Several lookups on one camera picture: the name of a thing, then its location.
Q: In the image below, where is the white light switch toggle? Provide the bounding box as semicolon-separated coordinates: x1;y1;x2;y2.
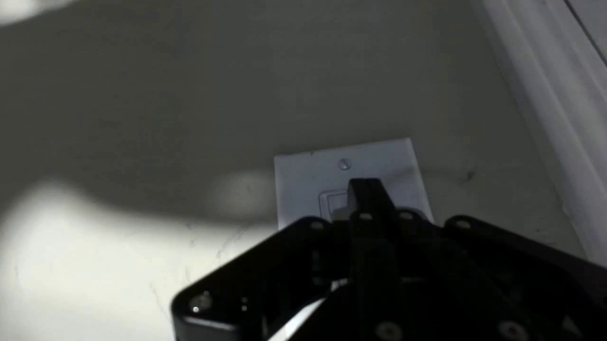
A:
318;187;354;221

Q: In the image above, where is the white light switch plate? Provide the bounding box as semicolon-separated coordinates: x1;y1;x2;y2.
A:
272;136;437;231

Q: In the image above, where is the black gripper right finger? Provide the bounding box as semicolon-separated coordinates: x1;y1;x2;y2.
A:
367;178;607;341

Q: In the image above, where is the white door frame trim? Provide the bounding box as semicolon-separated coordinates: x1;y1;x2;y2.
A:
471;0;607;263

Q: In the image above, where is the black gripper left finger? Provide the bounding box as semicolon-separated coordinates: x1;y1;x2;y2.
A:
170;178;373;341

